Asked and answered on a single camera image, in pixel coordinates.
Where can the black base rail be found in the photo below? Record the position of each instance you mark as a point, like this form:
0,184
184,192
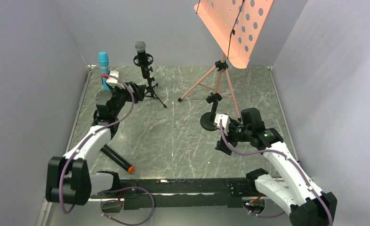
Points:
185,192

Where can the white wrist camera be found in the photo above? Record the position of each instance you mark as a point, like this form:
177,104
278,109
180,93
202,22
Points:
110,79
222,121

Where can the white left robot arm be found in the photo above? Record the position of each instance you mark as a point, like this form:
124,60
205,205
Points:
69,180

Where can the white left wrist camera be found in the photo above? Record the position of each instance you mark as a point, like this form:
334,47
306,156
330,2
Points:
110,79

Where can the blue toy microphone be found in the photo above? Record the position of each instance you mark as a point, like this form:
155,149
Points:
103,60

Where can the black tripod shock-mount stand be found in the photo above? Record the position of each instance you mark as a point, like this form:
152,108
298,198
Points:
150,88

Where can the aluminium frame rail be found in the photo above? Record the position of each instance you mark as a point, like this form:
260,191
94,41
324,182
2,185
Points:
178,188

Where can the black glitter microphone silver head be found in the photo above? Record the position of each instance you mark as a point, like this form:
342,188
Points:
142,58

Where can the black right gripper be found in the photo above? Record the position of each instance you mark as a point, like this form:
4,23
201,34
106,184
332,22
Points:
228,137

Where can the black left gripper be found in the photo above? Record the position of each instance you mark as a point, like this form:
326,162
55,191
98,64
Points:
132,91

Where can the black microphone orange end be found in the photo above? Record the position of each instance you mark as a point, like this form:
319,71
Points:
113,155

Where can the black round-base stand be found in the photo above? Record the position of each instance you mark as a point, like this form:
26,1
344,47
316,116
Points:
207,119

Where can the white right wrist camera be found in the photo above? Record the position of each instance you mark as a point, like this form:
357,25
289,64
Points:
222,121

